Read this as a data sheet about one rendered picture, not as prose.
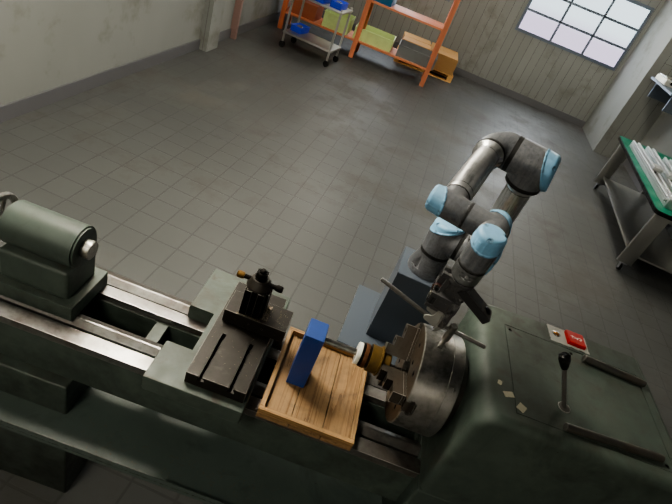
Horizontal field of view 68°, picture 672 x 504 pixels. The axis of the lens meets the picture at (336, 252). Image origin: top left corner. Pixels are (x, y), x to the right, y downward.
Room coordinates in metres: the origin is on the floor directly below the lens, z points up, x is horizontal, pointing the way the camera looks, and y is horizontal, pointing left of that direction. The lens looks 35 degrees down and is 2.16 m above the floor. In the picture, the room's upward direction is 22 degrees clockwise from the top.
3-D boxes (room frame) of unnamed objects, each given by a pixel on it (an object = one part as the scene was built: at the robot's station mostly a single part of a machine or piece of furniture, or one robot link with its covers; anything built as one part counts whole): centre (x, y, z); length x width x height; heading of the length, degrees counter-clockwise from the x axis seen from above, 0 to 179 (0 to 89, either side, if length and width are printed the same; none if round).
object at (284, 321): (1.16, 0.15, 1.00); 0.20 x 0.10 x 0.05; 92
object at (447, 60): (9.52, -0.17, 0.19); 1.14 x 0.81 x 0.39; 87
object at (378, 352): (1.10, -0.23, 1.08); 0.09 x 0.09 x 0.09; 2
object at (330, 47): (7.55, 1.53, 0.44); 0.92 x 0.53 x 0.88; 88
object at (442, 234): (1.64, -0.35, 1.27); 0.13 x 0.12 x 0.14; 74
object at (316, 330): (1.09, -0.04, 1.00); 0.08 x 0.06 x 0.23; 2
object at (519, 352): (1.14, -0.78, 1.06); 0.59 x 0.48 x 0.39; 92
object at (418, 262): (1.64, -0.35, 1.15); 0.15 x 0.15 x 0.10
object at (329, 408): (1.09, -0.11, 0.89); 0.36 x 0.30 x 0.04; 2
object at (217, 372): (1.10, 0.18, 0.95); 0.43 x 0.18 x 0.04; 2
